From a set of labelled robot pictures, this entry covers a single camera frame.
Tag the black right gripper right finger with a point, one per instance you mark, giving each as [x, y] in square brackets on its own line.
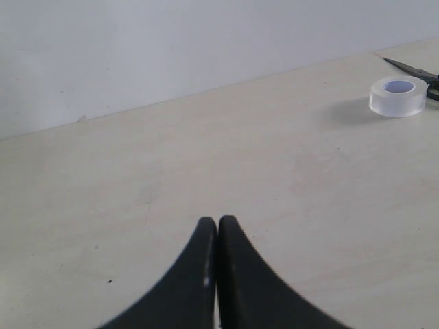
[251, 294]

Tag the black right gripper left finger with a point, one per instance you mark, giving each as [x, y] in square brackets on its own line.
[185, 296]

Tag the clear tape roll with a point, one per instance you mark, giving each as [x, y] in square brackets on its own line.
[398, 96]

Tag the black scissors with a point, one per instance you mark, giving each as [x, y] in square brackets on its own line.
[429, 78]

